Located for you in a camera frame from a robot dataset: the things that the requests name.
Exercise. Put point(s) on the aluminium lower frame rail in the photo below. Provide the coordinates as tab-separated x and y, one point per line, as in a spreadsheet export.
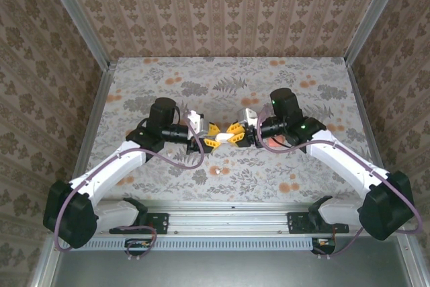
43	268
411	267

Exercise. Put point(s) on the grey metal sheet panel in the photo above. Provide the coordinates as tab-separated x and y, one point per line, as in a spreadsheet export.
218	270

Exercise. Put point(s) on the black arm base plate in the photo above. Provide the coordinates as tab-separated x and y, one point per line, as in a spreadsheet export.
295	223
159	223

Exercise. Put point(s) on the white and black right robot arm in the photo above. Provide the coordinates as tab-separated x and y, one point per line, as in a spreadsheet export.
342	159

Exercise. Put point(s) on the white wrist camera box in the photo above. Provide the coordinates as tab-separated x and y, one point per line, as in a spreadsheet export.
248	115
196	120

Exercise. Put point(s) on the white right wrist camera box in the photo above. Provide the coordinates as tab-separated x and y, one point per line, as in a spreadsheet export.
248	115

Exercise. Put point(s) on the aluminium frame post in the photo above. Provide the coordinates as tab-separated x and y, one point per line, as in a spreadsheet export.
77	18
373	11

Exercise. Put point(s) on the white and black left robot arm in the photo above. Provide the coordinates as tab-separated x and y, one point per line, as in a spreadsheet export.
107	166

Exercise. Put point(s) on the white earbud charging case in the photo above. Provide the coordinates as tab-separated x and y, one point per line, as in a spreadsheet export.
223	137

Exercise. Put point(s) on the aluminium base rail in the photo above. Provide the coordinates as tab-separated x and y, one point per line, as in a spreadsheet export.
228	219

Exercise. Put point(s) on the aluminium side rail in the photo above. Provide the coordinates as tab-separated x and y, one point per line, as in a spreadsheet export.
95	115
361	109

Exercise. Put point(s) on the floral printed tablecloth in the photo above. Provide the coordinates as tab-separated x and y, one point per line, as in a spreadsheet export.
235	75

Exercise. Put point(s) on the pink silicone case cover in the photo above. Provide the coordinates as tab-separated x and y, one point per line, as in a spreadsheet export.
275	142

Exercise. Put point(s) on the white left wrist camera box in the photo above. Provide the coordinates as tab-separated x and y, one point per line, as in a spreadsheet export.
196	120

